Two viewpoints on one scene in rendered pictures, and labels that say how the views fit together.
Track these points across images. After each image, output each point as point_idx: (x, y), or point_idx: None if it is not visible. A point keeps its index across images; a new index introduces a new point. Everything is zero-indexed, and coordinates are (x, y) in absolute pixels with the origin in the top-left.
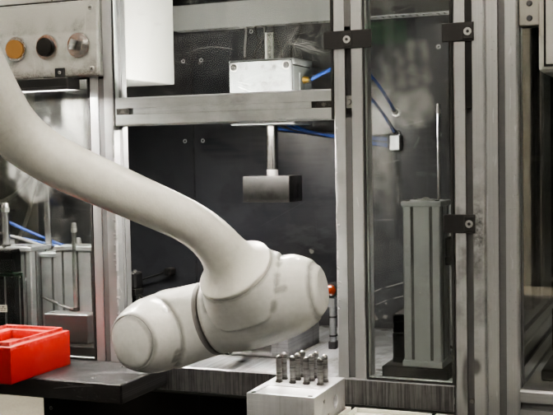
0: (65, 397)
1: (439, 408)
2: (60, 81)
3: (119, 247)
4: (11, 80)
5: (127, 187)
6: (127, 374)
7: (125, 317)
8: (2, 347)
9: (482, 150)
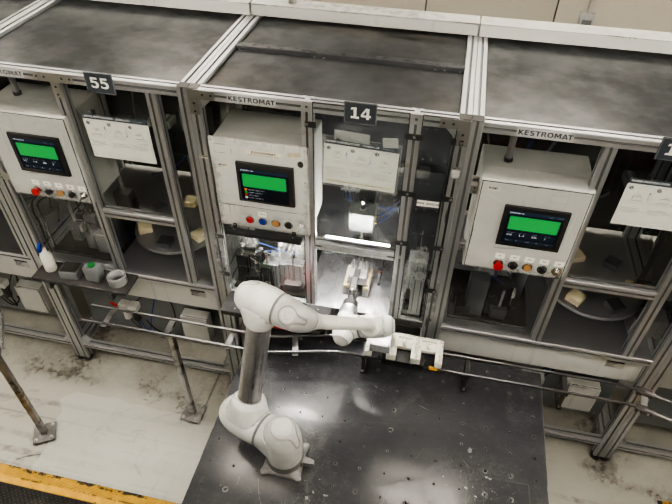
0: None
1: (417, 326)
2: (297, 242)
3: (315, 277)
4: (320, 319)
5: (347, 326)
6: None
7: (338, 336)
8: None
9: (440, 276)
